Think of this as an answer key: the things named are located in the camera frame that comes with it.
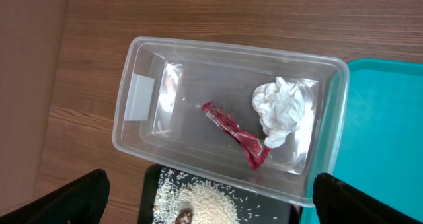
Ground rice and food scraps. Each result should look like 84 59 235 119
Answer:
152 167 289 224

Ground teal serving tray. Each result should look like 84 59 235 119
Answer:
299 58 423 224

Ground black tray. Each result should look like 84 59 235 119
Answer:
138 165 301 224

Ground clear plastic waste bin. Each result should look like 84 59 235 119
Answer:
112 37 350 207

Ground white napkin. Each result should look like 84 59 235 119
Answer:
252 77 319 151

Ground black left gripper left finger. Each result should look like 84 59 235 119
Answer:
1 169 110 224

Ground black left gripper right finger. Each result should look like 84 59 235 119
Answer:
313 173 420 224

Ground red snack wrapper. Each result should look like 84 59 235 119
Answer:
202 102 270 170

